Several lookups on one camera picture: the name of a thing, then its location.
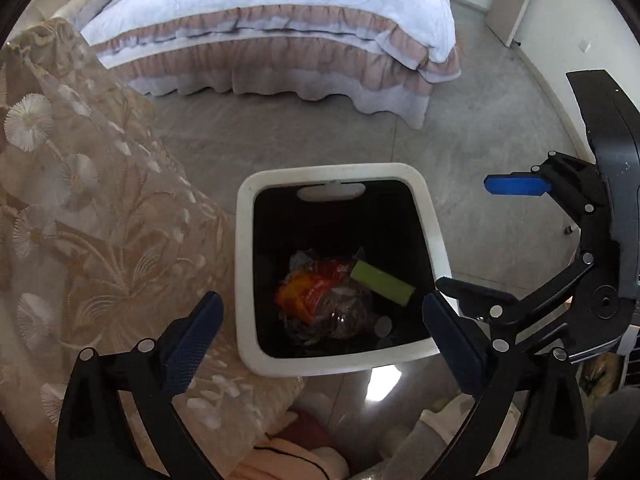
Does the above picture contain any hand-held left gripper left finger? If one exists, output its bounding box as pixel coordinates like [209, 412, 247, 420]
[54, 291, 225, 480]

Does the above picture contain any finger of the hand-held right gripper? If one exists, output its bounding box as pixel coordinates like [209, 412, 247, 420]
[435, 254, 601, 348]
[484, 151, 615, 257]

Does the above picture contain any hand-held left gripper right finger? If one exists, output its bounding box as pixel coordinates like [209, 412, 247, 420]
[421, 291, 590, 480]

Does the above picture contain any white trash bin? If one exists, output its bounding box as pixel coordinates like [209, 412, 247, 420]
[236, 162, 453, 379]

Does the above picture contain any clear plastic wrapper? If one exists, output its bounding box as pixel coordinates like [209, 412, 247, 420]
[284, 250, 382, 347]

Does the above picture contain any red snack bag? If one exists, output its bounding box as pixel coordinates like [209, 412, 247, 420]
[275, 260, 362, 324]

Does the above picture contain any person's leg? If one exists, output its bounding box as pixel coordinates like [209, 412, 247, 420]
[279, 409, 346, 461]

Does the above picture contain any beige cloth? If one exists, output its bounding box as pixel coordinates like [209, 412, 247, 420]
[234, 435, 352, 480]

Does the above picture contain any beige floral lace tablecloth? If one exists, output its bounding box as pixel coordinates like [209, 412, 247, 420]
[0, 16, 307, 480]

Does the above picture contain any beige door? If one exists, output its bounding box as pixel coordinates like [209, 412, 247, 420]
[486, 0, 544, 49]

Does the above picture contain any grey clothing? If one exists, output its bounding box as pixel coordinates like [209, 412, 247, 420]
[589, 389, 640, 480]

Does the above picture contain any bed with ruffled cover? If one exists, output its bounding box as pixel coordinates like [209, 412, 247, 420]
[79, 0, 464, 130]

